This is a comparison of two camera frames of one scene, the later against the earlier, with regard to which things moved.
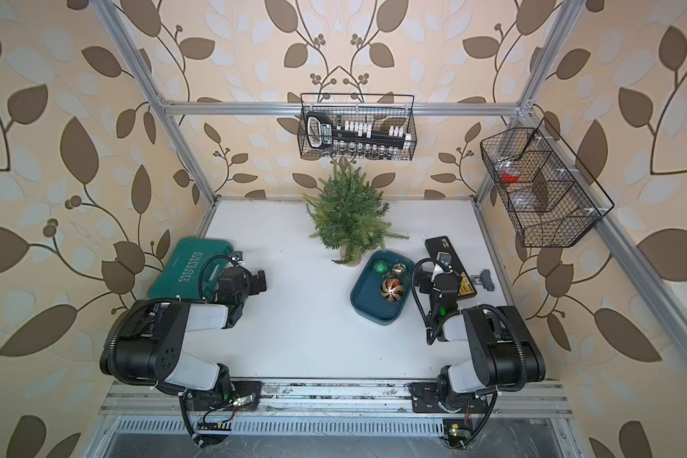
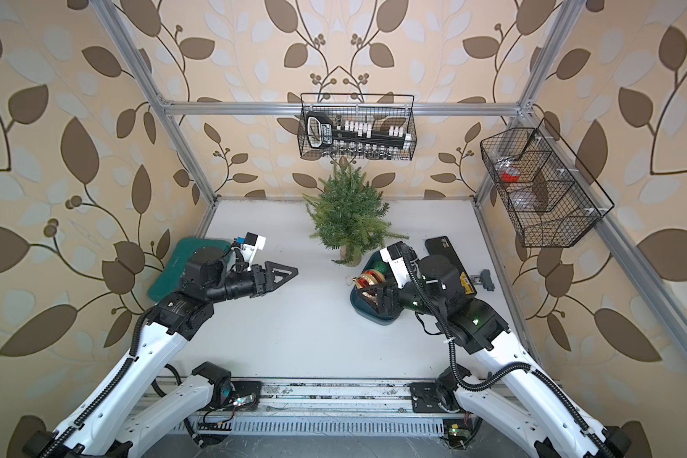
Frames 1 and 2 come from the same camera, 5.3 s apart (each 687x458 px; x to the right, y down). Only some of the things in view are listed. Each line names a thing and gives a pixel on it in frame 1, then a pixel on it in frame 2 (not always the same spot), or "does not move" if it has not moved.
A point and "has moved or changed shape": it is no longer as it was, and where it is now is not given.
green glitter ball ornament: [380, 266] does not move
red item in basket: [507, 177] does not move
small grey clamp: [485, 279] does not move
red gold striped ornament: [392, 289] has moved or changed shape
